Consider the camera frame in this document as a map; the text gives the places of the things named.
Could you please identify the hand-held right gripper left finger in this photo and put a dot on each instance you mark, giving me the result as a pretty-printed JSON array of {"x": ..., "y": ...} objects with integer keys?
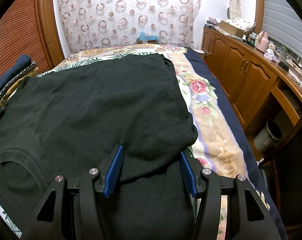
[{"x": 113, "y": 172}]

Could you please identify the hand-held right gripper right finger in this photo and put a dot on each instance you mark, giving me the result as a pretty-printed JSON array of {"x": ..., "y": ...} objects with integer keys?
[{"x": 189, "y": 177}]

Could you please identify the black printed t-shirt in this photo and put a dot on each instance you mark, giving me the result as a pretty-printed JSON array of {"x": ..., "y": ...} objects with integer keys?
[{"x": 90, "y": 105}]

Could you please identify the floral blanket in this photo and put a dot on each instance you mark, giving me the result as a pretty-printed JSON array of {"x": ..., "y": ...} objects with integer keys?
[{"x": 211, "y": 120}]

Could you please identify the navy bed sheet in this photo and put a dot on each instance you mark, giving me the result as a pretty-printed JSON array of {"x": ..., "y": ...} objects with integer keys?
[{"x": 231, "y": 105}]

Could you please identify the grey trash bin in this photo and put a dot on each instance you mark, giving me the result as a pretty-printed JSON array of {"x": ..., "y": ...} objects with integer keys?
[{"x": 266, "y": 137}]

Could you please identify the wooden sideboard cabinet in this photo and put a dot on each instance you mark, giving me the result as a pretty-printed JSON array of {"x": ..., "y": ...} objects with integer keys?
[{"x": 241, "y": 67}]

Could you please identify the yellow floral folded garment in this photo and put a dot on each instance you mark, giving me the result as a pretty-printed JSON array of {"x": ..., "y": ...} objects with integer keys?
[{"x": 28, "y": 76}]

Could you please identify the dark circle-print folded garment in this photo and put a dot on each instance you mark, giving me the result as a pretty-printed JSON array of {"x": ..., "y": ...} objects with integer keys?
[{"x": 13, "y": 85}]

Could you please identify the blue plastic bag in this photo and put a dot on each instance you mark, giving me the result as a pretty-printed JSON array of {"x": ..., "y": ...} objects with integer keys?
[{"x": 148, "y": 36}]

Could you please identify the navy blue garment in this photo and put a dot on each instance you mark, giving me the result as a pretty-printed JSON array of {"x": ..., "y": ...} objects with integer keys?
[{"x": 13, "y": 72}]

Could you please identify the small black box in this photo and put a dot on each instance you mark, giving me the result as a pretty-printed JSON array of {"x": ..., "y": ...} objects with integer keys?
[{"x": 283, "y": 66}]

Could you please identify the lilac tissue box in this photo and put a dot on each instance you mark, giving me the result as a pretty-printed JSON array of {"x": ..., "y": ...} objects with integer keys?
[{"x": 271, "y": 55}]

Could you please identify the group of small bottles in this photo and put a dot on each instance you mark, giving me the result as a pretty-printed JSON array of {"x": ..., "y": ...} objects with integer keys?
[{"x": 249, "y": 39}]

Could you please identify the open cardboard box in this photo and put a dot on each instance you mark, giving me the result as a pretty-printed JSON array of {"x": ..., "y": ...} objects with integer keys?
[{"x": 228, "y": 29}]

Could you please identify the clear plastic bottle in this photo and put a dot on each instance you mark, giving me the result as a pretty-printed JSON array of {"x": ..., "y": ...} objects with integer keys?
[{"x": 283, "y": 55}]

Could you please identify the pink thermos jug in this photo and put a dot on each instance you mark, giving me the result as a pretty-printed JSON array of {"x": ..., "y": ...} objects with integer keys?
[{"x": 262, "y": 41}]

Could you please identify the pink box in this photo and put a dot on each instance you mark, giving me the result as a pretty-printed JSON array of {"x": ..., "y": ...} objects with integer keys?
[{"x": 213, "y": 20}]

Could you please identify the sheer circle-print curtain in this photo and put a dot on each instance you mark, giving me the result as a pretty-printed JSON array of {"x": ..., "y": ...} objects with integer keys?
[{"x": 128, "y": 12}]

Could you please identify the white floral cloth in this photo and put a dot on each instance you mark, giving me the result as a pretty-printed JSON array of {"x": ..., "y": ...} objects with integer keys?
[{"x": 238, "y": 23}]

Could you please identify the louvered wooden wardrobe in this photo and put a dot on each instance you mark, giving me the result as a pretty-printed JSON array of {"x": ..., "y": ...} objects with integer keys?
[{"x": 15, "y": 37}]

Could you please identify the grey window blind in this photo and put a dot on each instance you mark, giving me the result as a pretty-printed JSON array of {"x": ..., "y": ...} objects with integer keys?
[{"x": 286, "y": 12}]

